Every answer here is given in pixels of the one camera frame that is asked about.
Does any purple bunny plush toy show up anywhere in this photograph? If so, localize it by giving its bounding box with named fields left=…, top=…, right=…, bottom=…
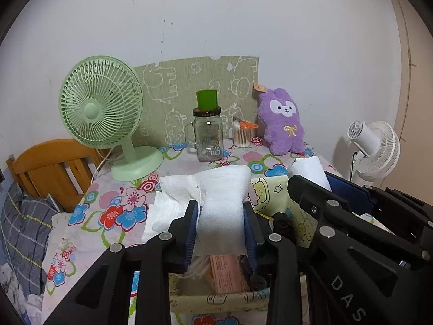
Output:
left=258, top=88, right=306, bottom=156

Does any yellow cartoon fabric storage box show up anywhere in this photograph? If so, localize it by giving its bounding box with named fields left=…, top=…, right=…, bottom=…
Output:
left=169, top=175, right=317, bottom=314

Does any white tissue sheet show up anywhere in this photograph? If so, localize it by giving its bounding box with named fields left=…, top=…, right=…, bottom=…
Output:
left=142, top=192, right=192, bottom=243

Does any glass mason jar mug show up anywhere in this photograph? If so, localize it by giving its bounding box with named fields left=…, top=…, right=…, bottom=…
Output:
left=184, top=106, right=224, bottom=162

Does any white standing fan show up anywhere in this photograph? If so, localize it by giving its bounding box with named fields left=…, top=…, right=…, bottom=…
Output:
left=333, top=120, right=401, bottom=187

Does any floral tablecloth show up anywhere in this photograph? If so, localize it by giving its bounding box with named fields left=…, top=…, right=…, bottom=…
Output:
left=41, top=136, right=314, bottom=324

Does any black plastic bag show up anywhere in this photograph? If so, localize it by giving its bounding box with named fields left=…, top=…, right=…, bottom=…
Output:
left=271, top=213, right=295, bottom=236

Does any pink packet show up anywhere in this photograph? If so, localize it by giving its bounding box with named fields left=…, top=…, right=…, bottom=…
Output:
left=210, top=255, right=250, bottom=294

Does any white plastic bag pack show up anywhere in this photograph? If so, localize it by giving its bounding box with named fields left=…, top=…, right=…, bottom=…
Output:
left=288, top=156, right=332, bottom=191

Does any green cartoon cardboard panel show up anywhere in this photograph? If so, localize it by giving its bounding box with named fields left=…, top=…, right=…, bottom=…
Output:
left=133, top=56, right=259, bottom=147

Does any green plastic cup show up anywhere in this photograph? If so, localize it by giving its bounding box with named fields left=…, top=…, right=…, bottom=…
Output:
left=196, top=90, right=219, bottom=112

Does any green desk fan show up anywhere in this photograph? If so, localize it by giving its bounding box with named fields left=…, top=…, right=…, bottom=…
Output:
left=59, top=55, right=164, bottom=182

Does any white foam roll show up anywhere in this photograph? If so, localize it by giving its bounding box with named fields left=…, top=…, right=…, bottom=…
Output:
left=158, top=166, right=253, bottom=256

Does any grey plaid pillow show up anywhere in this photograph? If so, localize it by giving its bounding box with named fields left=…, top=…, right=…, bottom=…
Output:
left=1, top=183, right=59, bottom=296

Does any wooden chair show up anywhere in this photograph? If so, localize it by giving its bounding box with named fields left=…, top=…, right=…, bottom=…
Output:
left=6, top=139, right=108, bottom=212

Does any cotton swab jar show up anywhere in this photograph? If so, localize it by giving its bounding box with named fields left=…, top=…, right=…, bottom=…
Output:
left=233, top=117, right=258, bottom=148

